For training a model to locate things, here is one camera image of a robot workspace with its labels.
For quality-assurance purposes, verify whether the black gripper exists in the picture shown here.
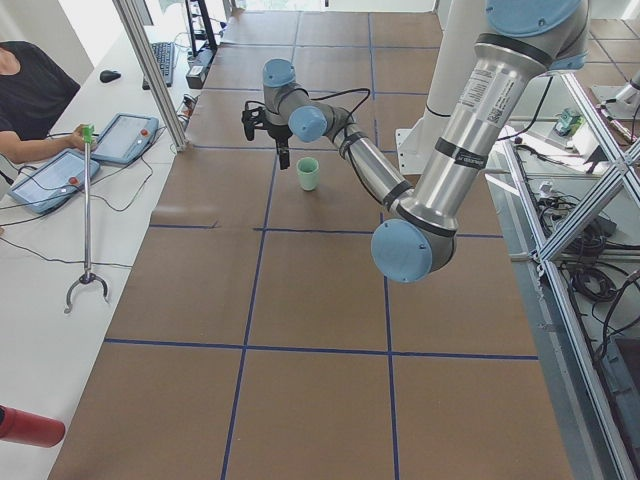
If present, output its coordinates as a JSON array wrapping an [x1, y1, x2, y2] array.
[[264, 120, 293, 170]]

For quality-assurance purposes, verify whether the green cup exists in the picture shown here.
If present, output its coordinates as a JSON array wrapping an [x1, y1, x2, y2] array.
[[297, 170, 319, 192], [296, 157, 319, 176]]

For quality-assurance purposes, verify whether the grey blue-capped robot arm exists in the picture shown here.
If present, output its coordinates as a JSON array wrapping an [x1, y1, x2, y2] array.
[[243, 1, 590, 283]]

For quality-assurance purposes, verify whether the green cup standing on table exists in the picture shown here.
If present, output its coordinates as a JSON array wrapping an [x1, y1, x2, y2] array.
[[297, 170, 319, 192]]

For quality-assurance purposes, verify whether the blue teach pendant far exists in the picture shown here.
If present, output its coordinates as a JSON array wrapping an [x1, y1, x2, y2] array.
[[91, 113, 159, 166]]

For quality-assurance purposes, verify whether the blue teach pendant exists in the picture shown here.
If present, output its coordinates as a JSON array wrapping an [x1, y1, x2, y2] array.
[[8, 149, 85, 214], [91, 113, 159, 166]]

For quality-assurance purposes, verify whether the black keyboard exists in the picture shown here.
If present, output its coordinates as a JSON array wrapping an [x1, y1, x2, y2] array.
[[151, 42, 175, 87]]

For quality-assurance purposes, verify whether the black computer mouse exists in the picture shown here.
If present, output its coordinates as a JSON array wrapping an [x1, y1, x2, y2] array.
[[99, 70, 121, 84]]

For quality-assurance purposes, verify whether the metal reacher grabber tool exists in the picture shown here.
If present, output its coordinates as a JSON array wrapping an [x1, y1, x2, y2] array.
[[64, 124, 108, 314]]

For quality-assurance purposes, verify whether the blue teach pendant near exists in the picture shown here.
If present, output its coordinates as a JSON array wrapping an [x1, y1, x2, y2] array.
[[8, 149, 85, 214]]

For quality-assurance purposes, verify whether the white side table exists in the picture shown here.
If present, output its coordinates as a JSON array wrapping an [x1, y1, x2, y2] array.
[[1, 34, 175, 479]]

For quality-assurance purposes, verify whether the person in black shirt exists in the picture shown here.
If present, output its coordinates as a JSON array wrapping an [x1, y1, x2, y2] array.
[[1, 41, 84, 164]]

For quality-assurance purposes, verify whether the red bottle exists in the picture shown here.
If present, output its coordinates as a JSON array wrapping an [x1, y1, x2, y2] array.
[[1, 406, 66, 448]]

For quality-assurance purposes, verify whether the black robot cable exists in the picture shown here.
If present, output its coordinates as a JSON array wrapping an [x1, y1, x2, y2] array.
[[243, 87, 401, 206]]

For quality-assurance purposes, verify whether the aluminium frame post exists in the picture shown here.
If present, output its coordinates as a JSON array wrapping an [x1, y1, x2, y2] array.
[[112, 0, 188, 152]]

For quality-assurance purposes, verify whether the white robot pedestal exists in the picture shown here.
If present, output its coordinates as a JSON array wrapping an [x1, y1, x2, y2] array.
[[396, 0, 488, 175]]

